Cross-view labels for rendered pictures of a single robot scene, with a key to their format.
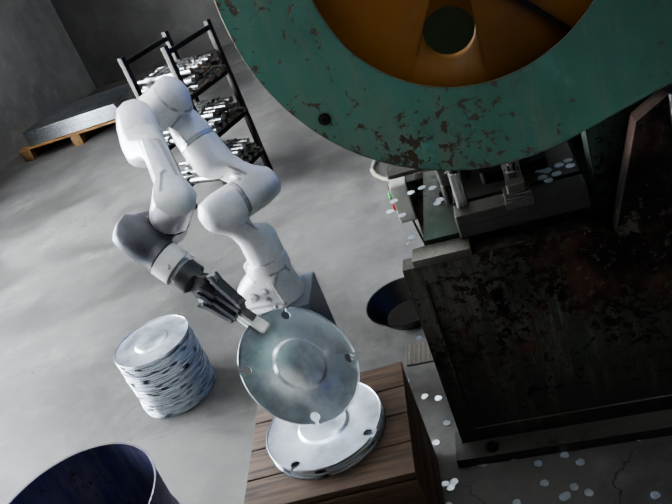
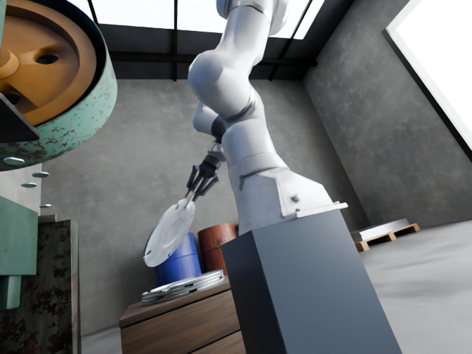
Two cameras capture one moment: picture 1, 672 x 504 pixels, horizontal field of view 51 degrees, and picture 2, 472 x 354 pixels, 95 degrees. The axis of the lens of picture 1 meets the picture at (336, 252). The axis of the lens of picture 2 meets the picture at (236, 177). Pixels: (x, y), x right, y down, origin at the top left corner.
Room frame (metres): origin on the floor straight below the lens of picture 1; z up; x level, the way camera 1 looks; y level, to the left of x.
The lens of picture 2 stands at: (2.19, -0.11, 0.42)
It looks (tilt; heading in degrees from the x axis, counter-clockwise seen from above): 19 degrees up; 143
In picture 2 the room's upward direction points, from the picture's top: 16 degrees counter-clockwise
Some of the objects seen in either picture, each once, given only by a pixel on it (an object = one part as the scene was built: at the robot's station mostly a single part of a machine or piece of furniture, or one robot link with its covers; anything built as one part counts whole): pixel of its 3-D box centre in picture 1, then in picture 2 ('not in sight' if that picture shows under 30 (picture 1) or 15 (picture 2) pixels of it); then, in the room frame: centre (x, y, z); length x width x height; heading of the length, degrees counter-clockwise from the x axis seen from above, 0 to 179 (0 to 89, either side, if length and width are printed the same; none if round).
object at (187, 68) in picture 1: (199, 118); not in sight; (4.10, 0.45, 0.47); 0.46 x 0.43 x 0.95; 53
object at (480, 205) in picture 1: (511, 170); not in sight; (1.62, -0.49, 0.68); 0.45 x 0.30 x 0.06; 163
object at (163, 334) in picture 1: (151, 340); not in sight; (2.26, 0.74, 0.25); 0.29 x 0.29 x 0.01
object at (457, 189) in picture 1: (457, 187); not in sight; (1.49, -0.32, 0.75); 0.03 x 0.03 x 0.10; 73
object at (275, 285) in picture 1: (261, 278); (279, 192); (1.87, 0.23, 0.52); 0.22 x 0.19 x 0.14; 77
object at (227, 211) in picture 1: (238, 226); (245, 124); (1.84, 0.23, 0.71); 0.18 x 0.11 x 0.25; 118
